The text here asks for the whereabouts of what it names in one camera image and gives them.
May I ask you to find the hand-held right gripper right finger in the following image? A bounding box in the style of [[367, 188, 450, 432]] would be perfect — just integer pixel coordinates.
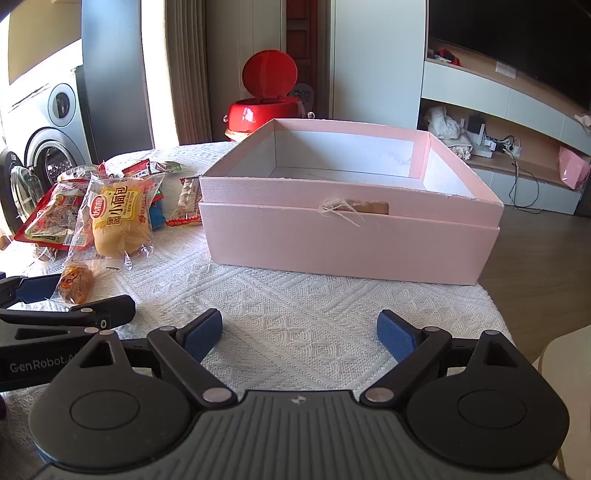
[[359, 310, 532, 409]]

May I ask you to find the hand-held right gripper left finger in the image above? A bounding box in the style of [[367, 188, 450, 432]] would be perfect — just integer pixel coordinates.
[[69, 308, 236, 409]]

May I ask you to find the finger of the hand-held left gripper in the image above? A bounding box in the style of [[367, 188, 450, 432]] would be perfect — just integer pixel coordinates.
[[0, 295, 137, 331], [0, 274, 64, 308]]

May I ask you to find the small clear orange snack packet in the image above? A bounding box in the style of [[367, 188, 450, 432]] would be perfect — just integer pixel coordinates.
[[54, 259, 119, 305]]

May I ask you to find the large red snack packet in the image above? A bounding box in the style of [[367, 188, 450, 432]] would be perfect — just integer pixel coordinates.
[[14, 180, 91, 253]]

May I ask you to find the pink cardboard box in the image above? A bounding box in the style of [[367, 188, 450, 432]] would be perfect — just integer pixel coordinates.
[[198, 118, 505, 286]]

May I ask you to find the white woven tablecloth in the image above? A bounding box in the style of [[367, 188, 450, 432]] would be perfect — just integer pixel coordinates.
[[0, 141, 514, 480]]

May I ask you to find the yellow bread packet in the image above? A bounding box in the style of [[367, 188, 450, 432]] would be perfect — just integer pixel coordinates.
[[67, 174, 165, 271]]

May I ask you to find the clear yellowish snack packet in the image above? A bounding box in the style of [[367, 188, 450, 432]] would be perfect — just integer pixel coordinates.
[[58, 165, 108, 184]]

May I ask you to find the grey washing machine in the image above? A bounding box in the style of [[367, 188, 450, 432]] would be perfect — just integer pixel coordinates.
[[0, 124, 94, 234]]

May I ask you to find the red-edged brown snack packet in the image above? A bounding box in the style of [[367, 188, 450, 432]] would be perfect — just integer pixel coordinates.
[[165, 176, 204, 227]]

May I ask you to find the small red snack packet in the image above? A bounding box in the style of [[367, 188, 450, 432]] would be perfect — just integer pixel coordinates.
[[122, 159, 153, 179]]

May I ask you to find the grey tumble dryer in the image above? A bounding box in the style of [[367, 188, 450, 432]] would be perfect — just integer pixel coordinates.
[[0, 39, 86, 139]]

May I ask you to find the white router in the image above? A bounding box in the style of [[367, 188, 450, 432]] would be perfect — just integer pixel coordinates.
[[475, 121, 497, 158]]

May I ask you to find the white cloth pile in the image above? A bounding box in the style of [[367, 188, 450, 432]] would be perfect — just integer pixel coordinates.
[[424, 105, 474, 160]]

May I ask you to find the grey door panel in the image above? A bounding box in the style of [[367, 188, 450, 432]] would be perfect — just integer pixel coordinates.
[[81, 0, 156, 160]]

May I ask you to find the pink plastic bag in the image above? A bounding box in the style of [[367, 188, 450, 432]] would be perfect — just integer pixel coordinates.
[[558, 145, 591, 191]]

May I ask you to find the beige pleated curtain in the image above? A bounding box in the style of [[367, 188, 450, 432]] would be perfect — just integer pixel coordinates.
[[164, 0, 214, 145]]

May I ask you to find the white and wood TV cabinet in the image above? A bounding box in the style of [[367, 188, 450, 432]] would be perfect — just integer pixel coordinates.
[[418, 37, 591, 216]]

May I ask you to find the red trash bin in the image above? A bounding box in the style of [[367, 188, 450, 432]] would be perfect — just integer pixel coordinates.
[[222, 51, 317, 136]]

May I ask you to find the red cloth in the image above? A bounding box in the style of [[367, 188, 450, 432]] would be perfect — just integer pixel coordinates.
[[433, 47, 463, 66]]

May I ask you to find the red wooden door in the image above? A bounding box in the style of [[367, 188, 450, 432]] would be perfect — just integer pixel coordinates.
[[285, 0, 319, 116]]

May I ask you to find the black television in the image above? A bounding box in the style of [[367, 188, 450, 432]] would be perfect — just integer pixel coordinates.
[[428, 0, 591, 112]]

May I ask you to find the black cable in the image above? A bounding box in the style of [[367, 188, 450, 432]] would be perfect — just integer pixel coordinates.
[[507, 152, 543, 213]]

